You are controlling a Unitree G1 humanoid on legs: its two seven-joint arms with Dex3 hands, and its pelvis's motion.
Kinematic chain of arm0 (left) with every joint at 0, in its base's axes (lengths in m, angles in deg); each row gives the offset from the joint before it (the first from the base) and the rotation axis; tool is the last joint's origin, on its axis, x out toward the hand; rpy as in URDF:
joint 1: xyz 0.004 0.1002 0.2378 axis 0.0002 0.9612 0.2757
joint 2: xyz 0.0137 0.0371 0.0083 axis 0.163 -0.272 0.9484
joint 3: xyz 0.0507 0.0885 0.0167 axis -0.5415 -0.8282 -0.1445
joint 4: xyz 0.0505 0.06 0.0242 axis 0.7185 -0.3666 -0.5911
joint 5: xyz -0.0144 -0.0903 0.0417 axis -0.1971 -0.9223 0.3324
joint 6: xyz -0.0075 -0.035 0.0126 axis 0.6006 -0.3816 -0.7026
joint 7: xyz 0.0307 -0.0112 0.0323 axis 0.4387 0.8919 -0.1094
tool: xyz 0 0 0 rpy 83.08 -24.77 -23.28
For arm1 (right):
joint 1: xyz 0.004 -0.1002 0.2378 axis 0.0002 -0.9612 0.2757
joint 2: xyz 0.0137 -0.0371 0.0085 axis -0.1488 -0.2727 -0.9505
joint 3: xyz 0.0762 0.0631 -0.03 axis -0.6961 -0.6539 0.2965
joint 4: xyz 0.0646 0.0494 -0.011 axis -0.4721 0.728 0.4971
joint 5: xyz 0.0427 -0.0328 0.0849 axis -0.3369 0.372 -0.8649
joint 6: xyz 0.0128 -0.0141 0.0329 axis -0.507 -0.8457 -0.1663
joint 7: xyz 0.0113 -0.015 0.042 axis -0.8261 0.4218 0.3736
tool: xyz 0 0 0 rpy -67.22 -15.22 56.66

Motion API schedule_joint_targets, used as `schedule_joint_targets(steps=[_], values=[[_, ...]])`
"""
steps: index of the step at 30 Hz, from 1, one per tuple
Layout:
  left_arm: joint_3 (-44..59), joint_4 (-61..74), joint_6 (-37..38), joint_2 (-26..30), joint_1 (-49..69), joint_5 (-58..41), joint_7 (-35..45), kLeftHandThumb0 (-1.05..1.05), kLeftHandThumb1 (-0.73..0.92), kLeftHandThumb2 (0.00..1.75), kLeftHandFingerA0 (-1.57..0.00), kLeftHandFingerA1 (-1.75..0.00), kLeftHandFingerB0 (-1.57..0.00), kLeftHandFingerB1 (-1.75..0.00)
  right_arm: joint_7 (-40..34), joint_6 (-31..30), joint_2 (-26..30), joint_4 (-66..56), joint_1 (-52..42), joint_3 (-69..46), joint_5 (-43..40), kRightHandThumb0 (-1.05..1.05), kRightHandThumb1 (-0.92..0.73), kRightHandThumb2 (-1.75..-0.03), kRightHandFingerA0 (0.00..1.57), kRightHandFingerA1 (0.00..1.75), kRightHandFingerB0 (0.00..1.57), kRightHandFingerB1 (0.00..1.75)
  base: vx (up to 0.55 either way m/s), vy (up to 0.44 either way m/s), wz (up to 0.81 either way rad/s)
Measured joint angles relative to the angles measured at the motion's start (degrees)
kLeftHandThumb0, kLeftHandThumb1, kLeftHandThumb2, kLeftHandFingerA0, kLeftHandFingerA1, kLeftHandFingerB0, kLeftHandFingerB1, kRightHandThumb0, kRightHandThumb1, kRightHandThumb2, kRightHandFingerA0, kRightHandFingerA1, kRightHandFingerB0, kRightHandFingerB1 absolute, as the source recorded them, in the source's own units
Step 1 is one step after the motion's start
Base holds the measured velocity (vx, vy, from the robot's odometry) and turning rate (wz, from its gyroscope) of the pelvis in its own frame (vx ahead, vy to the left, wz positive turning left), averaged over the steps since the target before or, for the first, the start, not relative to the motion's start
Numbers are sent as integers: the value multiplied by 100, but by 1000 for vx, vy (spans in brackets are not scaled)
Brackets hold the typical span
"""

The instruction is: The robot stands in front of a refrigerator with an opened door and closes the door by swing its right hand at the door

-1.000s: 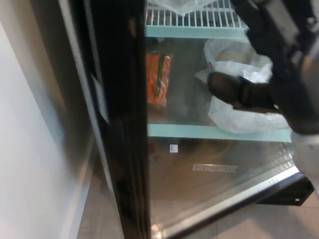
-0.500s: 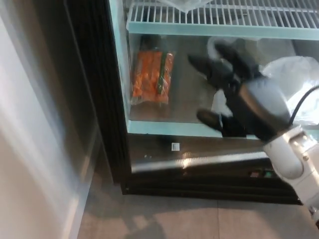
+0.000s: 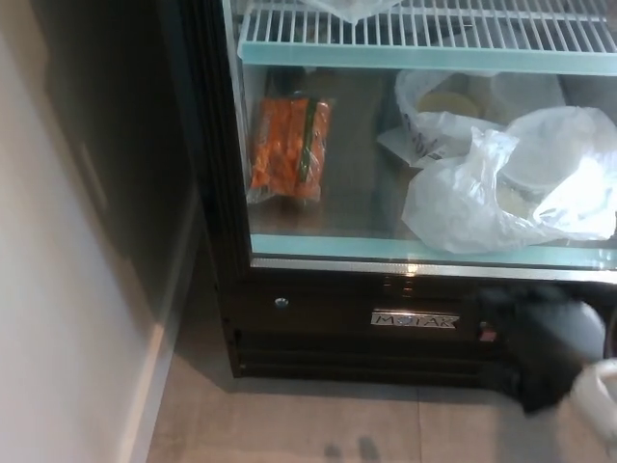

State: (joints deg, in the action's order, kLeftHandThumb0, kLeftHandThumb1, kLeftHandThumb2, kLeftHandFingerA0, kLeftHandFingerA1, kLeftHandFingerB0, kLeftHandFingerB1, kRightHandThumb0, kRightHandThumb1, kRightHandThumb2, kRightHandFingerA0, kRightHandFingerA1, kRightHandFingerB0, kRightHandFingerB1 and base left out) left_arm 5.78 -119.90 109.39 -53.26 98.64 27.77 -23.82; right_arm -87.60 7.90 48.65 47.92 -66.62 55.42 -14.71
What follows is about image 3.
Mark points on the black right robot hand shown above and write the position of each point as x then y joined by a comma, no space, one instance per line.
530,337

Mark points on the black refrigerator cabinet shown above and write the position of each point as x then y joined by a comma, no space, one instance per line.
337,354

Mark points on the small silver door lock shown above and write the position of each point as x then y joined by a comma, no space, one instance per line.
281,302

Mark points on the silver brand name plate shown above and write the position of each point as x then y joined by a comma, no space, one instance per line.
414,320

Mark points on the round white container in bag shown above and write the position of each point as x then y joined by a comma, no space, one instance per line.
525,188

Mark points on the large white plastic bag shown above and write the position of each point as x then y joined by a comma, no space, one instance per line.
463,202

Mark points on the white plastic bag with print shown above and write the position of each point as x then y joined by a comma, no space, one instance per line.
414,130

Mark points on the bag of orange carrots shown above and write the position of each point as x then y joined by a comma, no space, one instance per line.
284,144

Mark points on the small red power switch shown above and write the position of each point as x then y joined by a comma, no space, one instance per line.
487,333

